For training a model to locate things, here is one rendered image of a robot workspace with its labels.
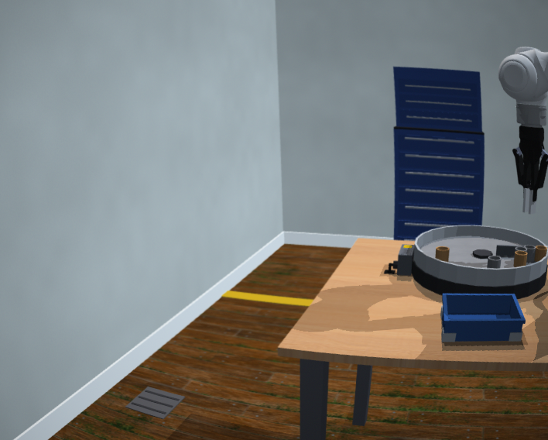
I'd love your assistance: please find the blue crate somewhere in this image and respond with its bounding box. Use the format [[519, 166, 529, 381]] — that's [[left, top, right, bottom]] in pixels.
[[440, 294, 526, 342]]

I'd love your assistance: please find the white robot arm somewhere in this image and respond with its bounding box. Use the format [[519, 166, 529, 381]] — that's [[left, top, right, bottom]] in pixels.
[[498, 47, 548, 128]]

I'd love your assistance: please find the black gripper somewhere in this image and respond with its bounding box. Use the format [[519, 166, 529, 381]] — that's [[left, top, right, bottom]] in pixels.
[[512, 126, 548, 214]]

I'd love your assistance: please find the bronze bushing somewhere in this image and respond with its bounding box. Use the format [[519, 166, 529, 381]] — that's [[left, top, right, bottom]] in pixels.
[[514, 251, 527, 267], [534, 246, 547, 262], [435, 246, 450, 262]]

